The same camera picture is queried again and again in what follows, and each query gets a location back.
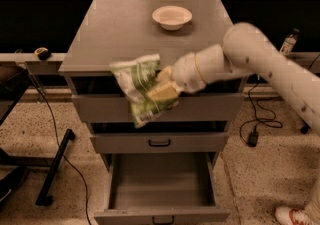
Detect bottom grey drawer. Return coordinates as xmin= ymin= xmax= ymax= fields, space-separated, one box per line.
xmin=94 ymin=153 xmax=230 ymax=225

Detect black wheeled stand right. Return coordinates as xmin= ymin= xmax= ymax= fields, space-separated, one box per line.
xmin=300 ymin=124 xmax=310 ymax=134

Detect top grey drawer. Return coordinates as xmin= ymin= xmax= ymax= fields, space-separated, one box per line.
xmin=72 ymin=93 xmax=243 ymax=122

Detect grey drawer cabinet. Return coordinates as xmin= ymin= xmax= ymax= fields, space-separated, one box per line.
xmin=58 ymin=0 xmax=257 ymax=170

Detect black floor cable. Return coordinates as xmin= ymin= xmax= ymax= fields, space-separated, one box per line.
xmin=28 ymin=73 xmax=93 ymax=225

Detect small clear bottle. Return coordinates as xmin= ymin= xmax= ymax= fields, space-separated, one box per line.
xmin=279 ymin=28 xmax=299 ymax=56

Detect black stand leg left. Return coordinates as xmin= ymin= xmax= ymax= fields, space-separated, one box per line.
xmin=35 ymin=129 xmax=75 ymax=206

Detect grey drawer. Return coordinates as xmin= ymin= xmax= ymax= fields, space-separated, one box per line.
xmin=94 ymin=153 xmax=230 ymax=225
xmin=90 ymin=132 xmax=228 ymax=154
xmin=72 ymin=93 xmax=243 ymax=122

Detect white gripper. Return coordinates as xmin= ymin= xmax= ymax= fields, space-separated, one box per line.
xmin=147 ymin=53 xmax=206 ymax=101

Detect white bowl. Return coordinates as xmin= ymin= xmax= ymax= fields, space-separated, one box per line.
xmin=152 ymin=6 xmax=192 ymax=31

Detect black tape measure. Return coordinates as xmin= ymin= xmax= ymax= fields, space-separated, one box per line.
xmin=34 ymin=47 xmax=51 ymax=61

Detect black power adapter cable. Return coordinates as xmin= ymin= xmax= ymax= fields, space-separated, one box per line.
xmin=239 ymin=75 xmax=284 ymax=148

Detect white red sneaker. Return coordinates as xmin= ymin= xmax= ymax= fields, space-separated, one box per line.
xmin=275 ymin=206 xmax=318 ymax=225

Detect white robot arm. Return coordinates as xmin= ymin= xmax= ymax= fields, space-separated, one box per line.
xmin=147 ymin=23 xmax=320 ymax=134

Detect green jalapeno chip bag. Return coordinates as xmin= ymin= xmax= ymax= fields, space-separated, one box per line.
xmin=110 ymin=54 xmax=178 ymax=128

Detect middle grey drawer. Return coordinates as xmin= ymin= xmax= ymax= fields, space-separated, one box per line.
xmin=90 ymin=132 xmax=228 ymax=154

